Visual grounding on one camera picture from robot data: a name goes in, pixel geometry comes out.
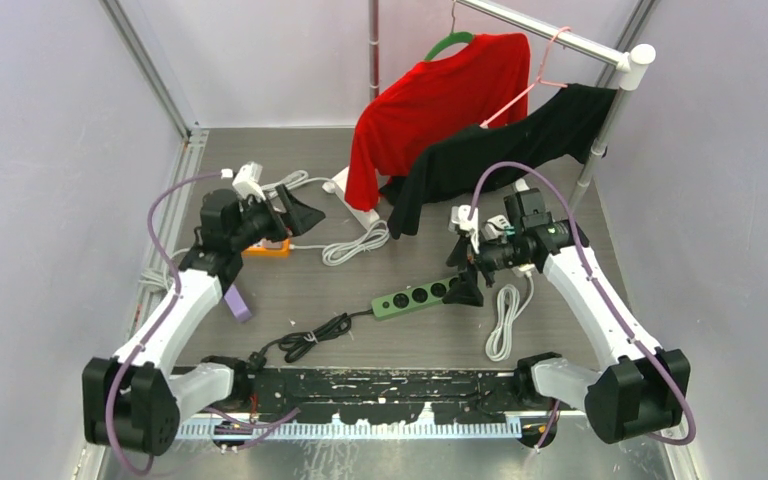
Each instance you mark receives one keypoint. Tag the purple power strip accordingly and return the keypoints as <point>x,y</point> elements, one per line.
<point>237,306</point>

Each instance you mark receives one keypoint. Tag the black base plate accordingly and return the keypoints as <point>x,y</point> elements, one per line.
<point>383,396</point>

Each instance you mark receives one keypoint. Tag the pink hanger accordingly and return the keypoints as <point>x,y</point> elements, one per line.
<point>538,80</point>

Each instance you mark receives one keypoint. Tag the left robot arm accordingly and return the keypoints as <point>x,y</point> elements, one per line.
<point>132,400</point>

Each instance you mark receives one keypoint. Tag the white power strip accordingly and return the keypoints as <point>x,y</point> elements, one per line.
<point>490,233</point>

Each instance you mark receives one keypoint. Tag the red shirt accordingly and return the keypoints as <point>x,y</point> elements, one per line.
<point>481,83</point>

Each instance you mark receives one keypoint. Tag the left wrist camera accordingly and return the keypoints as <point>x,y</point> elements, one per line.
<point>246,182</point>

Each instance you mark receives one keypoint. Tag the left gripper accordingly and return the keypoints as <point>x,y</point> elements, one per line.
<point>298,217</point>

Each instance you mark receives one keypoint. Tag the black shirt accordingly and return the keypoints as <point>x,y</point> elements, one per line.
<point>566,125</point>

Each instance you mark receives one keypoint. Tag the green power strip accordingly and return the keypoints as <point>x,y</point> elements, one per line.
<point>412,299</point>

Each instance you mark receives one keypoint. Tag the green hanger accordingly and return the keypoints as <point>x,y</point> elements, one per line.
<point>454,37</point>

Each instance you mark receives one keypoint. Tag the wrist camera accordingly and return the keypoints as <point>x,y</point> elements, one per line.
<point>464,221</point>
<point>246,182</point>

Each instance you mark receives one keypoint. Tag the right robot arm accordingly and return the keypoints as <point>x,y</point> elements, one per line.
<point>639,387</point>

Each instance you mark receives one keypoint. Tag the orange power strip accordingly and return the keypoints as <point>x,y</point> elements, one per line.
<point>270,249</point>

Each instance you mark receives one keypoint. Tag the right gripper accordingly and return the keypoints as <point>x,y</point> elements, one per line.
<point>466,291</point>

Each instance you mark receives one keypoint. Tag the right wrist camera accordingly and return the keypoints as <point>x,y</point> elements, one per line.
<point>464,221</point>

